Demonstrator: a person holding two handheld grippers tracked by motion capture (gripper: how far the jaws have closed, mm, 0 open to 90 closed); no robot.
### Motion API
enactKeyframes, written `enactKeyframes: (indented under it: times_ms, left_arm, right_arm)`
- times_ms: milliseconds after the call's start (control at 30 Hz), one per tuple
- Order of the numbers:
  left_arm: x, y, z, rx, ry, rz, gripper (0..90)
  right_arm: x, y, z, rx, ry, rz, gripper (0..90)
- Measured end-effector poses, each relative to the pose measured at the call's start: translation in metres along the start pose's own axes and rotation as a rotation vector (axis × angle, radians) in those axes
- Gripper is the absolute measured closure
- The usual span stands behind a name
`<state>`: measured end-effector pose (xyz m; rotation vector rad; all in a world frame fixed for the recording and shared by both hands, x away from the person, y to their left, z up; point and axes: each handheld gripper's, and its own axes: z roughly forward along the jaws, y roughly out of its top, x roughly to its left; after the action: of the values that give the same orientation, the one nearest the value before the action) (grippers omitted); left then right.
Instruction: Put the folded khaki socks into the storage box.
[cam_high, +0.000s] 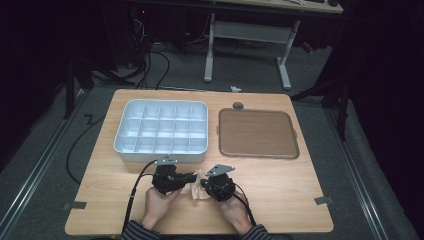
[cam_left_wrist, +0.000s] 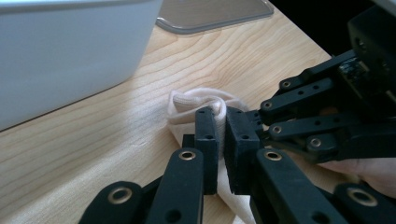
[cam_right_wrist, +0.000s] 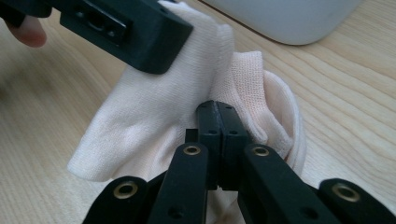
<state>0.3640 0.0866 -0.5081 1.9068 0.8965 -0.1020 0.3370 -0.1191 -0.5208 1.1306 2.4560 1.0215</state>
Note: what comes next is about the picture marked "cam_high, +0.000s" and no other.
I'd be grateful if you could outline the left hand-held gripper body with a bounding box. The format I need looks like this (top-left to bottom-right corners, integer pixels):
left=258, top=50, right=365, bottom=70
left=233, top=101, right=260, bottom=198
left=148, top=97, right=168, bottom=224
left=151, top=158, right=185, bottom=195

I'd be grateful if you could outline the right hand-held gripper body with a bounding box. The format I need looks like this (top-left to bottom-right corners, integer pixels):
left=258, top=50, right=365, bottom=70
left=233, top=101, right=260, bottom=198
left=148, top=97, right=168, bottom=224
left=201, top=163, right=237, bottom=203

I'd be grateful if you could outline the beige sock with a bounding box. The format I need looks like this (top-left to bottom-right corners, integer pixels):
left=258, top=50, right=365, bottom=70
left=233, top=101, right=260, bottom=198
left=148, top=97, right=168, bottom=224
left=189, top=168, right=213, bottom=201

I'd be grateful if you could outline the person's left hand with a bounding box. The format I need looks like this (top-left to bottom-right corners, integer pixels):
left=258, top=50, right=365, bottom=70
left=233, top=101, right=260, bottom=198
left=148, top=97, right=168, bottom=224
left=141, top=185, right=183, bottom=230

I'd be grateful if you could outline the person's right hand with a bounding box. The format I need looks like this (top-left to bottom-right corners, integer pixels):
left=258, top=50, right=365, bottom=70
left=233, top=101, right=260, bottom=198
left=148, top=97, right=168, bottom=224
left=217, top=192, right=253, bottom=235

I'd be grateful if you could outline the white compartment box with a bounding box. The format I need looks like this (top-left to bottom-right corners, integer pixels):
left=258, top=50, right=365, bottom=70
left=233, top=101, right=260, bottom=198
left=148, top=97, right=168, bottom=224
left=113, top=98, right=210, bottom=164

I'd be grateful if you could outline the brown wooden tray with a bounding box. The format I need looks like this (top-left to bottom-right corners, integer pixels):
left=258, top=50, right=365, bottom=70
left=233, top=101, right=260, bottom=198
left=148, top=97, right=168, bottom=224
left=217, top=107, right=301, bottom=160

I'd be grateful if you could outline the grey tape piece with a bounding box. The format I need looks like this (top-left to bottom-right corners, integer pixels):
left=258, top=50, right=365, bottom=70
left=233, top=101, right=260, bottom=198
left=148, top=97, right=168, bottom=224
left=314, top=195, right=334, bottom=206
left=63, top=200, right=88, bottom=211

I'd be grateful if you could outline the black metal stand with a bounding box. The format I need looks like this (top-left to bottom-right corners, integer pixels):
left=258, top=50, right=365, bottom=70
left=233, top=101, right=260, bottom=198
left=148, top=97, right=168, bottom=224
left=289, top=71, right=352, bottom=142
left=62, top=54, right=136, bottom=120

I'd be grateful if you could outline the desk with white legs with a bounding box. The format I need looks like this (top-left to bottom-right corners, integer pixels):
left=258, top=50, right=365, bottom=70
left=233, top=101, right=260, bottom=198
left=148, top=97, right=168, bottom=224
left=202, top=0, right=345, bottom=91

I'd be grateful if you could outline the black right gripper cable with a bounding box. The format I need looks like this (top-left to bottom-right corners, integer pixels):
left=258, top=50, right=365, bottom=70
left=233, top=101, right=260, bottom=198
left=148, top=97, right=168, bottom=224
left=229, top=182, right=258, bottom=228

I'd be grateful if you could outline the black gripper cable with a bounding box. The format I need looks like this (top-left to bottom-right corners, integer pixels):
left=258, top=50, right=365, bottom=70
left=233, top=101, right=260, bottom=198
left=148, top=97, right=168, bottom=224
left=121, top=159, right=159, bottom=235
left=229, top=182, right=258, bottom=228

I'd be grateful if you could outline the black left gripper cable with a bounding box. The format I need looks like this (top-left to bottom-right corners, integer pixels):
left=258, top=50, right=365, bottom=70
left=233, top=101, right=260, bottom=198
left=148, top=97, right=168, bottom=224
left=121, top=159, right=159, bottom=235

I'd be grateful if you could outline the black floor cable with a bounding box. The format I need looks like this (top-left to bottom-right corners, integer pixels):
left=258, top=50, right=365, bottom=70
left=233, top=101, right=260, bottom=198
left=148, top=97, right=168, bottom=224
left=65, top=114, right=106, bottom=186

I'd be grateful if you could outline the bundle of black cables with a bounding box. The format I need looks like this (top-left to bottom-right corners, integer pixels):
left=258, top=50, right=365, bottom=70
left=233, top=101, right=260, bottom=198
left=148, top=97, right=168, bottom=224
left=128, top=13, right=172, bottom=90

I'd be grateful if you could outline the metal floor rail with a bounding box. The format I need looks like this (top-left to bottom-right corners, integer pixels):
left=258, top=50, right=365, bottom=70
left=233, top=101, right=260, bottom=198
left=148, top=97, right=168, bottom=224
left=0, top=89, right=92, bottom=234
left=324, top=107, right=390, bottom=240

